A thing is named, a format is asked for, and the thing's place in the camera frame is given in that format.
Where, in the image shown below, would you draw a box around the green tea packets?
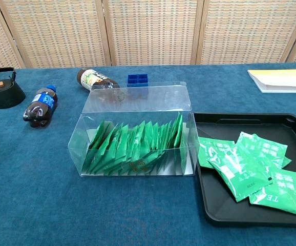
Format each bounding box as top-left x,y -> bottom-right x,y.
82,112 -> 189,176

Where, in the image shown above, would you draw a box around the clear plastic box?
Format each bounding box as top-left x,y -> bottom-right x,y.
68,81 -> 200,177

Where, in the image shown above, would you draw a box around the yellow and white booklet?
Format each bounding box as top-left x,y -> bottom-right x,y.
247,69 -> 296,94

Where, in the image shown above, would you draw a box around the blue table cloth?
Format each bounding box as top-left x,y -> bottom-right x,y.
0,62 -> 296,246

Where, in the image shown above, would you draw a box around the woven wicker folding screen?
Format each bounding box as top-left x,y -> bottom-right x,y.
0,0 -> 296,70

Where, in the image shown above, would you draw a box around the brown tea bottle printed label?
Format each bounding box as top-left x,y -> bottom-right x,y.
76,68 -> 125,103

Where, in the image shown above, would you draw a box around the blue plastic crate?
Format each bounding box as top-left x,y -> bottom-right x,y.
126,74 -> 149,99

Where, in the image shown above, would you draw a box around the black teapot with handle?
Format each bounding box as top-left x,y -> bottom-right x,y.
0,67 -> 26,110

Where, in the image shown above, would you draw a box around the cola bottle with blue label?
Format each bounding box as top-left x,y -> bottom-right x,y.
23,85 -> 58,129

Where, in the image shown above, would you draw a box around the black square plastic tray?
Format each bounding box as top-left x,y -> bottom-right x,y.
193,112 -> 296,228

